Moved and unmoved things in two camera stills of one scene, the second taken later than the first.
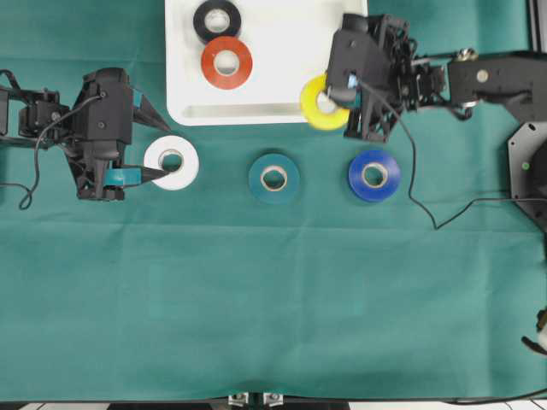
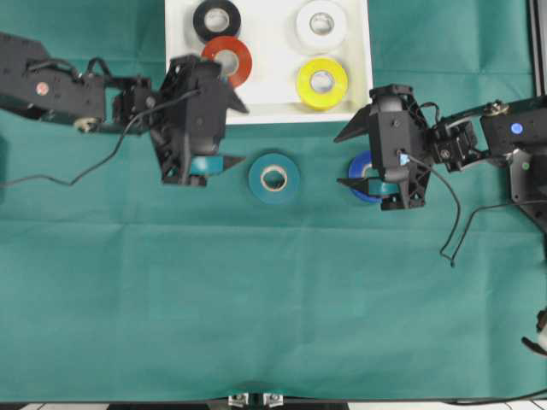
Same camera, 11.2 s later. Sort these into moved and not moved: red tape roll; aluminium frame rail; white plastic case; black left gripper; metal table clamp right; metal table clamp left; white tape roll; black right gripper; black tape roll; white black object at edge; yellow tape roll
Moved: black right gripper; yellow tape roll; white tape roll; black left gripper
Not moved: white black object at edge; aluminium frame rail; red tape roll; metal table clamp left; metal table clamp right; black tape roll; white plastic case
